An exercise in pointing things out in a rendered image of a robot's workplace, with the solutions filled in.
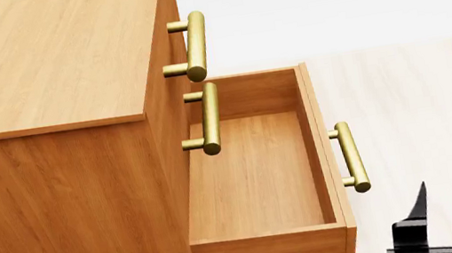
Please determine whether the open wooden drawer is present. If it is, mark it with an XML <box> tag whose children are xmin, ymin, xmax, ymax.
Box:
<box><xmin>164</xmin><ymin>57</ymin><xmax>361</xmax><ymax>253</ymax></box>

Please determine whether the wooden cabinet body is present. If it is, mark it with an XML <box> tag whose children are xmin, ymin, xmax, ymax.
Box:
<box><xmin>0</xmin><ymin>0</ymin><xmax>219</xmax><ymax>253</ymax></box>

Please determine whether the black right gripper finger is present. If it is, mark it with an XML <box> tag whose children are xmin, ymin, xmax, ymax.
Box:
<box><xmin>385</xmin><ymin>180</ymin><xmax>438</xmax><ymax>253</ymax></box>

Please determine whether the brass bar handle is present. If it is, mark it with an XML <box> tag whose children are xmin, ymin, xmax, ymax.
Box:
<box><xmin>325</xmin><ymin>118</ymin><xmax>373</xmax><ymax>198</ymax></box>
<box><xmin>172</xmin><ymin>81</ymin><xmax>228</xmax><ymax>161</ymax></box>
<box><xmin>154</xmin><ymin>9</ymin><xmax>216</xmax><ymax>88</ymax></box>

